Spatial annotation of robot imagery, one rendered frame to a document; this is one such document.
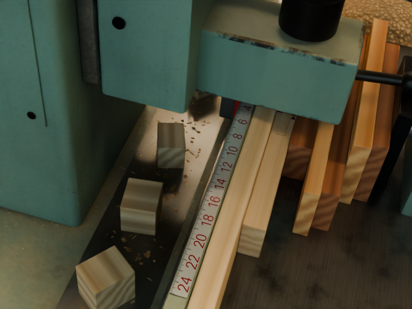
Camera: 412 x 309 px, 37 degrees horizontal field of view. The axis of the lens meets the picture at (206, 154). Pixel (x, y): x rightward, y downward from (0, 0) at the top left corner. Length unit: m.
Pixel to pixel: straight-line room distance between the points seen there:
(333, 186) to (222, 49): 0.15
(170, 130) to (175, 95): 0.19
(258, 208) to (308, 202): 0.04
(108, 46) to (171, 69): 0.06
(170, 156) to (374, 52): 0.25
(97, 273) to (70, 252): 0.08
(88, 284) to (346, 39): 0.32
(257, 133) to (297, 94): 0.05
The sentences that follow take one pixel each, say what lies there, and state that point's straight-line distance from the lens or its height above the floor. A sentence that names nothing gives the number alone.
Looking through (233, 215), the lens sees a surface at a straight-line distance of 0.50.
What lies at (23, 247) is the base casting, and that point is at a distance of 0.67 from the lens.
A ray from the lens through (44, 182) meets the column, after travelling 0.63.
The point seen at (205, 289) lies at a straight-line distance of 0.46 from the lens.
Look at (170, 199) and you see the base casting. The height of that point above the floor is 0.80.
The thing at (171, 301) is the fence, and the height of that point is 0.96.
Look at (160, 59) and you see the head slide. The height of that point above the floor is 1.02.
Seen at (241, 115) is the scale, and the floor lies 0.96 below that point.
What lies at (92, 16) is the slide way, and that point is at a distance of 0.52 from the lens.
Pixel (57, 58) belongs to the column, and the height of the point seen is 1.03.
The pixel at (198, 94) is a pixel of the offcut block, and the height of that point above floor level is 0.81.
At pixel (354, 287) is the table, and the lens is 0.54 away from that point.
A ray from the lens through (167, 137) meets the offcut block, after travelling 0.72.
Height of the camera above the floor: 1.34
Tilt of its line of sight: 46 degrees down
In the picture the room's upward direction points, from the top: 6 degrees clockwise
